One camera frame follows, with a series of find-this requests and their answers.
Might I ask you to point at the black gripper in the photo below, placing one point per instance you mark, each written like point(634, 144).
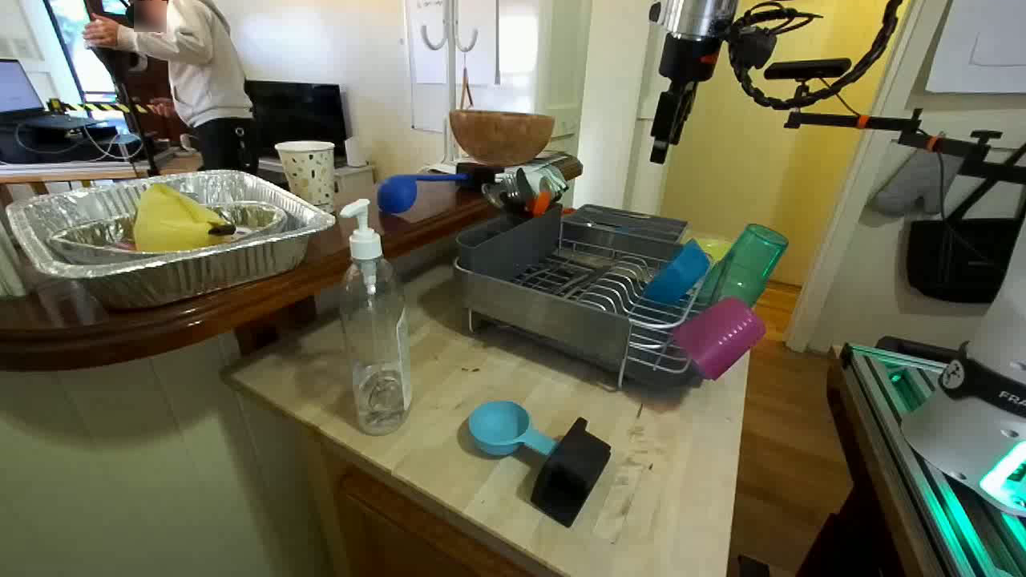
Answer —
point(682, 73)

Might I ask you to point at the translucent green plastic cup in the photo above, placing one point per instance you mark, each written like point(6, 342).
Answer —
point(756, 263)

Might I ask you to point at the blue plastic cup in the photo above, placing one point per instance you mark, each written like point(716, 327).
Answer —
point(679, 276)

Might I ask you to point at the grey dish drying rack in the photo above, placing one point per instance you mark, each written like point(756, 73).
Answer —
point(556, 301)

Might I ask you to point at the magenta plastic cup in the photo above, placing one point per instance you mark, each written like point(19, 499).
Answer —
point(720, 337)

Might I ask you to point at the dotted paper cup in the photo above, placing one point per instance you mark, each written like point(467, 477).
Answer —
point(308, 173)

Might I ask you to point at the yellow-green plastic bowl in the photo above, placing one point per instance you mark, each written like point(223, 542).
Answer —
point(714, 249)

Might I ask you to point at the pile of kitchen utensils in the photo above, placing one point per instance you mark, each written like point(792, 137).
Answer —
point(530, 185)

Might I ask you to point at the brown wooden bowl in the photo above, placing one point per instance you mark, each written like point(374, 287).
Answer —
point(503, 137)

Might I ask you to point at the white sheet with hooks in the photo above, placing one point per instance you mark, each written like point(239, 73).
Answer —
point(449, 53)

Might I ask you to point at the grey oven mitt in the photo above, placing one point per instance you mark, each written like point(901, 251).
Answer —
point(916, 186)

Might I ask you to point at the blue round ladle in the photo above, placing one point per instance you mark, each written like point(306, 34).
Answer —
point(399, 194)

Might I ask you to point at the black hanging bag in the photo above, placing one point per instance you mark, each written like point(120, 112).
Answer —
point(963, 261)

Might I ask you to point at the light blue measuring scoop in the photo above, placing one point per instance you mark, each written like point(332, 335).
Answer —
point(499, 427)

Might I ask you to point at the black block holder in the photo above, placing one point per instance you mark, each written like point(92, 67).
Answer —
point(572, 472)

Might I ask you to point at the clear pump dispenser bottle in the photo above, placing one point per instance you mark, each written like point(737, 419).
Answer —
point(377, 353)

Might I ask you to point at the black monitor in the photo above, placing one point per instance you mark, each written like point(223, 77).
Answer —
point(297, 118)

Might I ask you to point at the person in light sweater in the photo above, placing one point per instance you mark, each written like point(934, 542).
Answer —
point(202, 75)

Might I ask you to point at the wooden base cabinet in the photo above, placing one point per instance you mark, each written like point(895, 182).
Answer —
point(405, 535)

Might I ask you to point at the dark wooden bar ledge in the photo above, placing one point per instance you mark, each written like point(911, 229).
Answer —
point(214, 317)

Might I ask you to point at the yellow cloth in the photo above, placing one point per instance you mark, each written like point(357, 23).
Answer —
point(166, 218)

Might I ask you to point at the large aluminium foil tray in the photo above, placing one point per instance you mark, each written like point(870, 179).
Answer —
point(161, 276)

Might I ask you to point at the black bar camera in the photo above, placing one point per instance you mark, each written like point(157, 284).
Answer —
point(806, 68)

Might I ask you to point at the white wall panel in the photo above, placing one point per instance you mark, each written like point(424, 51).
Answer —
point(980, 51)

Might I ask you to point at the aluminium frame with green light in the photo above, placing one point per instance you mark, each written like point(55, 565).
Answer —
point(908, 427)

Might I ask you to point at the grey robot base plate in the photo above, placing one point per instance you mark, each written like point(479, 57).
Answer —
point(963, 444)

